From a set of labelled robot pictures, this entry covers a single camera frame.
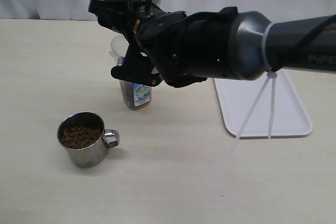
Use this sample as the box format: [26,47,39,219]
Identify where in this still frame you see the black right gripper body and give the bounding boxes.
[88,0,188,51]

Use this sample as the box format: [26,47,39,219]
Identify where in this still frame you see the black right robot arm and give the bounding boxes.
[89,0,335,88]

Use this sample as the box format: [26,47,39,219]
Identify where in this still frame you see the clear plastic container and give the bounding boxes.
[109,35,152,110]

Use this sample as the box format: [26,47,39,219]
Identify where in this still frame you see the white plastic tray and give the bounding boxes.
[214,70,313,139]

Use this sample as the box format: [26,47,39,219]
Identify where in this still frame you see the white cable tie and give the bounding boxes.
[216,23,278,176]

